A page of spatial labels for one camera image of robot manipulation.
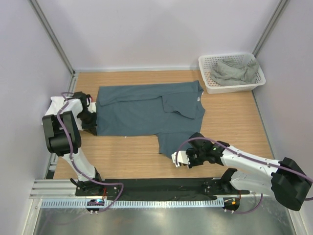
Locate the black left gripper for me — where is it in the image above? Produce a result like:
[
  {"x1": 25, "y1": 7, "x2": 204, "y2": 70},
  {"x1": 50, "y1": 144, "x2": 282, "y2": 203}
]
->
[{"x1": 77, "y1": 110, "x2": 98, "y2": 136}]

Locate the blue t shirt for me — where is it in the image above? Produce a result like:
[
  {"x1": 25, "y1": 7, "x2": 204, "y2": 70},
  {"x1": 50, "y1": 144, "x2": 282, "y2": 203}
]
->
[{"x1": 96, "y1": 81, "x2": 205, "y2": 158}]

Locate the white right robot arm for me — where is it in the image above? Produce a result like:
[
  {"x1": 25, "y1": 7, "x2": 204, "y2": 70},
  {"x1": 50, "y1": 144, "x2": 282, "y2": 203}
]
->
[{"x1": 186, "y1": 133, "x2": 313, "y2": 211}]

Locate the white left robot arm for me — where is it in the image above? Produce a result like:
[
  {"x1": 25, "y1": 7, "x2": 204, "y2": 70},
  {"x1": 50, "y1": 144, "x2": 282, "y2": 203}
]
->
[{"x1": 42, "y1": 92, "x2": 104, "y2": 196}]

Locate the folded white t shirt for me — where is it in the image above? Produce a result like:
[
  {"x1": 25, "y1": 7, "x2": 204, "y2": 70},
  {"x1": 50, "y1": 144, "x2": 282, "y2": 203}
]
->
[{"x1": 44, "y1": 96, "x2": 83, "y2": 131}]

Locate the grey t shirt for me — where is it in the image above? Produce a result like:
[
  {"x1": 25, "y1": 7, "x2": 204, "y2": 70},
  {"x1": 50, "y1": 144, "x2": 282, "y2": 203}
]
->
[{"x1": 210, "y1": 58, "x2": 260, "y2": 86}]

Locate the white plastic basket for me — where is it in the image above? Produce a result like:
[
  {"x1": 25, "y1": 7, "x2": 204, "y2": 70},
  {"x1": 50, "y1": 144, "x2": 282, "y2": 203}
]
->
[{"x1": 198, "y1": 52, "x2": 266, "y2": 94}]

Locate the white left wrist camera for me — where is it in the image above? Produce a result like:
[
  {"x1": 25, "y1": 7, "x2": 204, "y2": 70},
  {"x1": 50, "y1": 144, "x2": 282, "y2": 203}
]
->
[{"x1": 87, "y1": 102, "x2": 96, "y2": 113}]

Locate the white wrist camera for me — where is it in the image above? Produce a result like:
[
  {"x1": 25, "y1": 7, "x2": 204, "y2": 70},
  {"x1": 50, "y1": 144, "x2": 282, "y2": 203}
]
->
[
  {"x1": 171, "y1": 150, "x2": 190, "y2": 169},
  {"x1": 87, "y1": 102, "x2": 96, "y2": 113}
]

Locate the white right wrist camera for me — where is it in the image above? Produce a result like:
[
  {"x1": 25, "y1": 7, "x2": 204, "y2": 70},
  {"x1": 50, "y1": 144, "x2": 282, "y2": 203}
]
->
[{"x1": 171, "y1": 150, "x2": 190, "y2": 169}]

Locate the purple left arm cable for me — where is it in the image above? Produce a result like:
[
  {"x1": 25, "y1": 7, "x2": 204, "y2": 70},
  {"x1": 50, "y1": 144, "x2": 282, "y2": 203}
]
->
[{"x1": 57, "y1": 92, "x2": 125, "y2": 214}]

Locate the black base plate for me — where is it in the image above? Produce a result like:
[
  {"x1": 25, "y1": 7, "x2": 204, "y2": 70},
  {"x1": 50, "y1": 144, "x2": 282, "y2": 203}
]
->
[{"x1": 75, "y1": 177, "x2": 250, "y2": 201}]

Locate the aluminium front rail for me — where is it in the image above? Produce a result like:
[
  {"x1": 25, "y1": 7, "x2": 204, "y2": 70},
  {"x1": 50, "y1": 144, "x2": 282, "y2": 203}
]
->
[{"x1": 29, "y1": 178, "x2": 298, "y2": 199}]

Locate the slotted grey cable duct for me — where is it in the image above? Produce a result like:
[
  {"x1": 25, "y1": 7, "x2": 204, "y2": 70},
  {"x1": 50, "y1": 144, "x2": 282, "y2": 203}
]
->
[{"x1": 41, "y1": 198, "x2": 224, "y2": 209}]

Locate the aluminium left corner post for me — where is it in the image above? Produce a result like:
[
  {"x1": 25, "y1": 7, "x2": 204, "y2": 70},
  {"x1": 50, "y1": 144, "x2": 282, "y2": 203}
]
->
[{"x1": 28, "y1": 0, "x2": 75, "y2": 76}]

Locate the aluminium corner post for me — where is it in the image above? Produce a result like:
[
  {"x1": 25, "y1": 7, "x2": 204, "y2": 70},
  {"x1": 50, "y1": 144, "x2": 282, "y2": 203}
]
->
[
  {"x1": 252, "y1": 0, "x2": 290, "y2": 58},
  {"x1": 28, "y1": 0, "x2": 75, "y2": 76}
]

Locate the aluminium right corner post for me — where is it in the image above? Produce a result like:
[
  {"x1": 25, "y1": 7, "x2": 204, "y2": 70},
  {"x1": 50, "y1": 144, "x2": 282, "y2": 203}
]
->
[{"x1": 252, "y1": 0, "x2": 290, "y2": 58}]

